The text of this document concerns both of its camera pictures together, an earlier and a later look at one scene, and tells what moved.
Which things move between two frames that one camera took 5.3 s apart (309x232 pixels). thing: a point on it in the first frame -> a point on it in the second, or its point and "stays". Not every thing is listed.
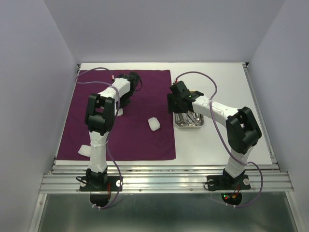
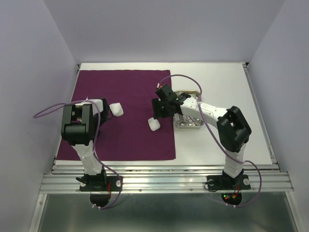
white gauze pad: (154, 123) stays
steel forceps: (179, 119) stays
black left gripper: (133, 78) -> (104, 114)
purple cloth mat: (132, 139) stays
